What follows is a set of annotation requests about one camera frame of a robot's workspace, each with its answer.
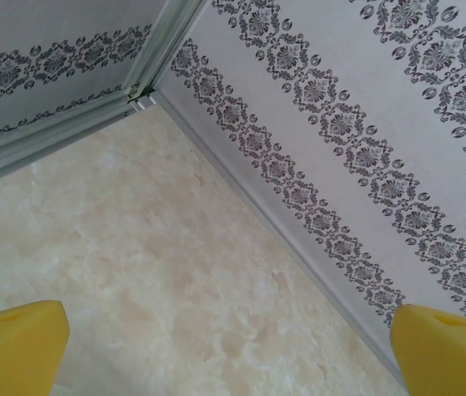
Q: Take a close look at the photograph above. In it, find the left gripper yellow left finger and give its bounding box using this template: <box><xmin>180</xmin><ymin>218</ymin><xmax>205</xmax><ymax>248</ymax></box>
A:
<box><xmin>0</xmin><ymin>299</ymin><xmax>71</xmax><ymax>396</ymax></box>

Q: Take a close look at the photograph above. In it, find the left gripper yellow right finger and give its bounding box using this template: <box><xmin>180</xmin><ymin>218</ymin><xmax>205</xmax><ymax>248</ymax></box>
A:
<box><xmin>388</xmin><ymin>304</ymin><xmax>466</xmax><ymax>396</ymax></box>

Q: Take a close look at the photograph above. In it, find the aluminium side floor rail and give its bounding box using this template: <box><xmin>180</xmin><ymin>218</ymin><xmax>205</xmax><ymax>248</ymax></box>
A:
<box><xmin>0</xmin><ymin>88</ymin><xmax>159</xmax><ymax>195</ymax></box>

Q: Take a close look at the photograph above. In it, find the thin wall base strip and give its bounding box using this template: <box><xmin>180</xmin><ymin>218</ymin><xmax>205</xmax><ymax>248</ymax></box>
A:
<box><xmin>153</xmin><ymin>91</ymin><xmax>411</xmax><ymax>396</ymax></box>

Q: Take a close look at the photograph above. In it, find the aluminium frame post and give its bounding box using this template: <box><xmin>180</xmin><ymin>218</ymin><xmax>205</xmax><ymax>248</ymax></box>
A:
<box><xmin>125</xmin><ymin>0</ymin><xmax>213</xmax><ymax>104</ymax></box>

